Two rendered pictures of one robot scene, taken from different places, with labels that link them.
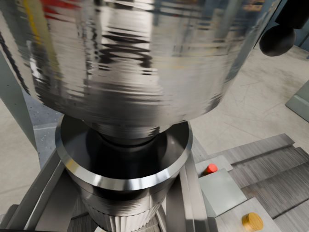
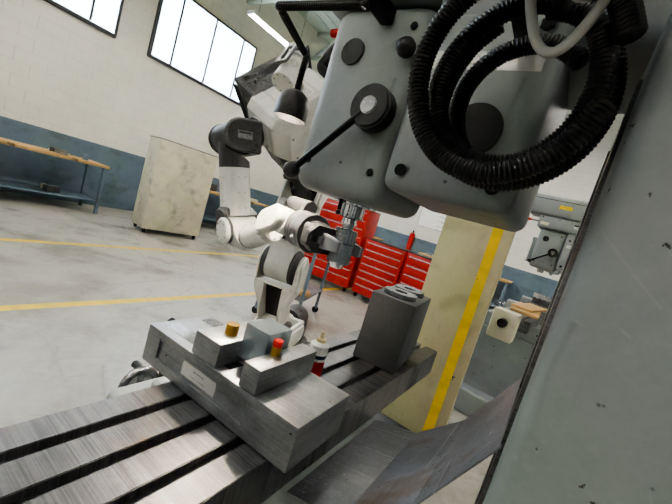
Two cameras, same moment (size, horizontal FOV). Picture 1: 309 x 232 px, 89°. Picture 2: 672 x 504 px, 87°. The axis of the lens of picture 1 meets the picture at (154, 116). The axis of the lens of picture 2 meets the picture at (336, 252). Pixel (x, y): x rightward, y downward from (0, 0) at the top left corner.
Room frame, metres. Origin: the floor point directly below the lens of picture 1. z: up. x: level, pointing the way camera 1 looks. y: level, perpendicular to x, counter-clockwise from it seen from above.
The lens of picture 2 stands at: (0.64, -0.34, 1.29)
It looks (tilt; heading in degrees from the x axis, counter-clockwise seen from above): 6 degrees down; 151
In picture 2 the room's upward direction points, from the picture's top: 17 degrees clockwise
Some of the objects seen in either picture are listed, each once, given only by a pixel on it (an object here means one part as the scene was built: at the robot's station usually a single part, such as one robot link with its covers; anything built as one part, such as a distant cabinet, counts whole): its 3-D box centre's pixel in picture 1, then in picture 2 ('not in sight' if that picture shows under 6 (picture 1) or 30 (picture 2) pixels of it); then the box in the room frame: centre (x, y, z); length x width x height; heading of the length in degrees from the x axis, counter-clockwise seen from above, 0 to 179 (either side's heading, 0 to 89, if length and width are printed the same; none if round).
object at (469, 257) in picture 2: not in sight; (463, 271); (-0.92, 1.48, 1.15); 0.52 x 0.40 x 2.30; 29
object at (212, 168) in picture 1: (210, 171); (276, 347); (0.15, -0.12, 1.05); 0.02 x 0.02 x 0.03
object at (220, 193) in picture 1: (213, 195); (265, 342); (0.11, -0.12, 1.04); 0.06 x 0.05 x 0.06; 121
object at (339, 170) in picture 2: not in sight; (381, 123); (0.04, 0.01, 1.47); 0.21 x 0.19 x 0.32; 119
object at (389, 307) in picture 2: not in sight; (394, 322); (-0.11, 0.34, 1.03); 0.22 x 0.12 x 0.20; 126
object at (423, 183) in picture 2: not in sight; (482, 135); (0.21, 0.10, 1.47); 0.24 x 0.19 x 0.26; 119
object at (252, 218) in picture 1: (252, 222); (232, 328); (0.08, -0.18, 1.05); 0.02 x 0.02 x 0.02
